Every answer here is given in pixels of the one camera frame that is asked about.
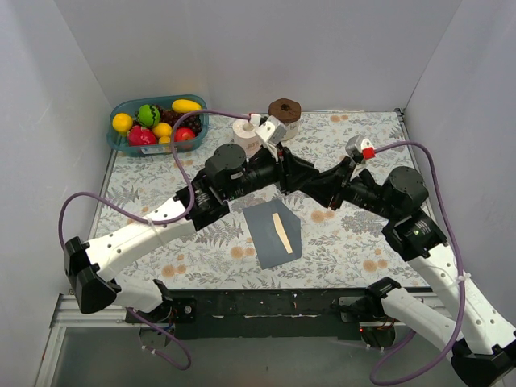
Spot cream letter paper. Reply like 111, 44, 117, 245
272, 213, 293, 254

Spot grey envelope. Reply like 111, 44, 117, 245
243, 200, 302, 269

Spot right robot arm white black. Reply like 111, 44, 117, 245
302, 158, 515, 386

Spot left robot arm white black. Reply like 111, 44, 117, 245
64, 144, 319, 323

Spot white toilet paper roll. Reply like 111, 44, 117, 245
232, 119, 261, 158

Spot red apple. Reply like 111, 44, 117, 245
173, 127, 196, 142

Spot brown toilet paper roll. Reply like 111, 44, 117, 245
268, 98, 302, 141

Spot dark purple grapes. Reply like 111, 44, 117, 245
153, 104, 202, 135

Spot small yellow fruit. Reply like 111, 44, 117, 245
158, 136, 172, 144

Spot yellow lemon centre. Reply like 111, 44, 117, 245
152, 122, 173, 139

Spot yellow lemon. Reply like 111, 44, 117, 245
111, 113, 134, 137
152, 122, 173, 139

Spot yellow mango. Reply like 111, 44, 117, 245
171, 98, 202, 114

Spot pink dragon fruit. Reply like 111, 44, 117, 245
127, 125, 157, 147

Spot green watermelon ball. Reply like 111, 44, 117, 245
136, 104, 160, 128

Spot teal plastic fruit basket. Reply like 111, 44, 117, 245
106, 94, 209, 157

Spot yellow lemon left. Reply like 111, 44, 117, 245
111, 113, 134, 137

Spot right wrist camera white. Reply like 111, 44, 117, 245
345, 135, 376, 179

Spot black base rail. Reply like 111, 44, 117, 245
126, 288, 398, 347

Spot aluminium frame rail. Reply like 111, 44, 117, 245
36, 296, 436, 386

